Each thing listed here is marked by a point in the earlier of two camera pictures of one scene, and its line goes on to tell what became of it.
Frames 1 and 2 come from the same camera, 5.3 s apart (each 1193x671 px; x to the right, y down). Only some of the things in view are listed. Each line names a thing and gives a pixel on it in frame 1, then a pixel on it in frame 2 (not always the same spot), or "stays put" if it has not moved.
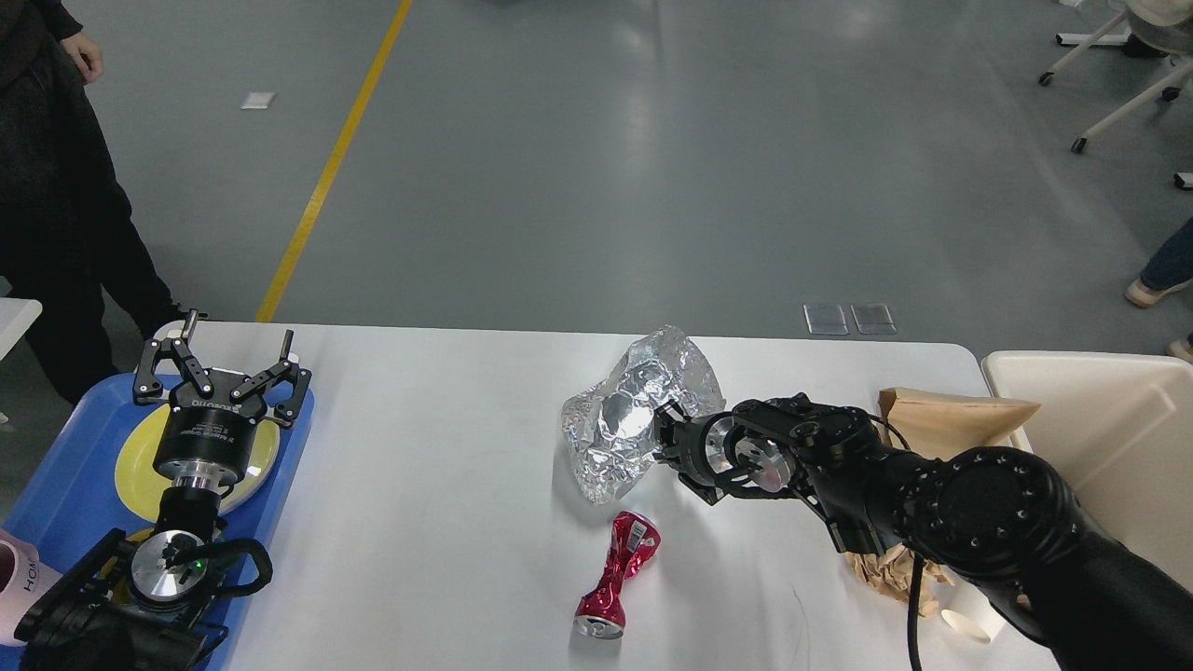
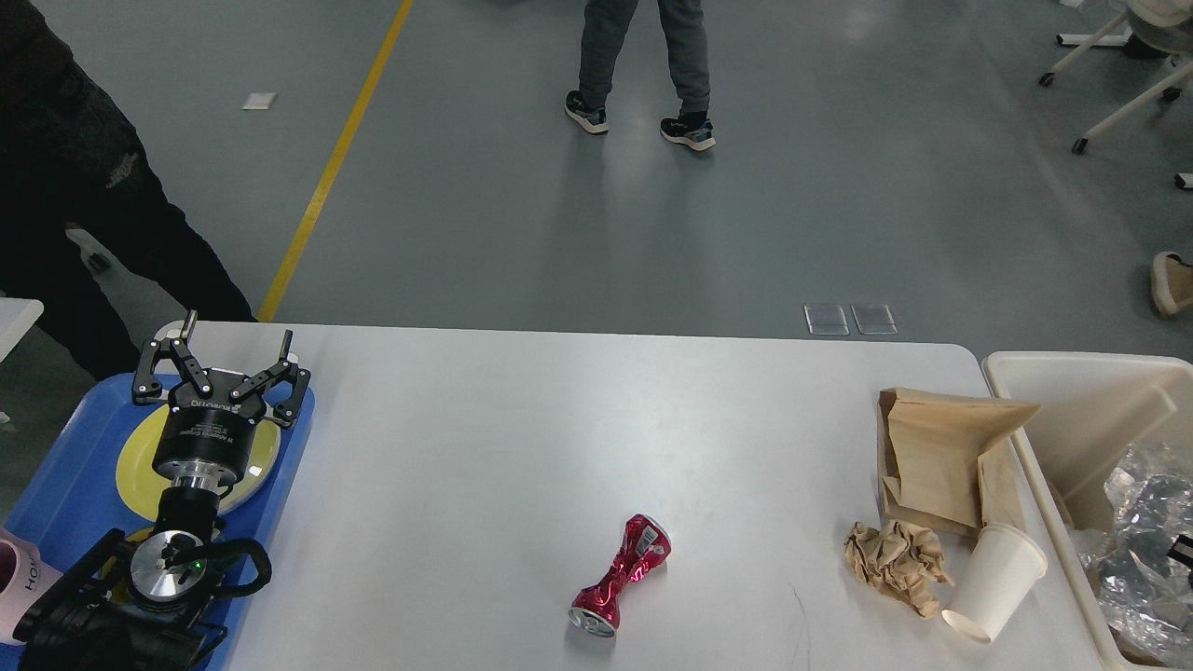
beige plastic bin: [1119, 427] stays put
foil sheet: [610, 430] -> [1150, 490]
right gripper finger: [709, 493] -> [1182, 550]
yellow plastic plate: [142, 486] stays put
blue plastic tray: [70, 503] stays put
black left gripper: [210, 441] stays put
